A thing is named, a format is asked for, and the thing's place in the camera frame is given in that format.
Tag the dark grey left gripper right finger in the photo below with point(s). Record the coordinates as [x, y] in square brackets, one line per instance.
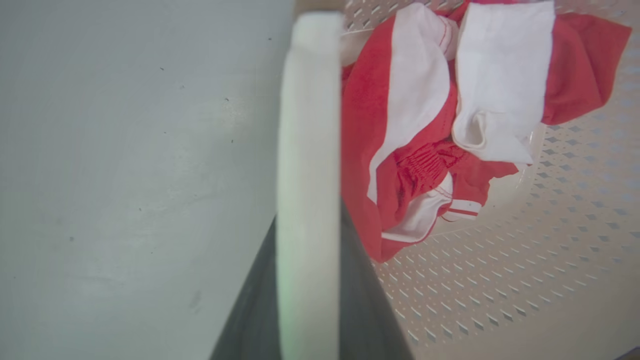
[365, 310]

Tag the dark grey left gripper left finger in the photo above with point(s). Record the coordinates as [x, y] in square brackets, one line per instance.
[257, 320]

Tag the white perforated plastic laundry basket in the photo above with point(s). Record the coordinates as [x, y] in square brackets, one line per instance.
[310, 150]

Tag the red white striped shorts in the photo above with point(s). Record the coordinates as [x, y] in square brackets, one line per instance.
[365, 125]

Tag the red and white shirt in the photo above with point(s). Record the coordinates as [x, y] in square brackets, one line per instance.
[505, 80]

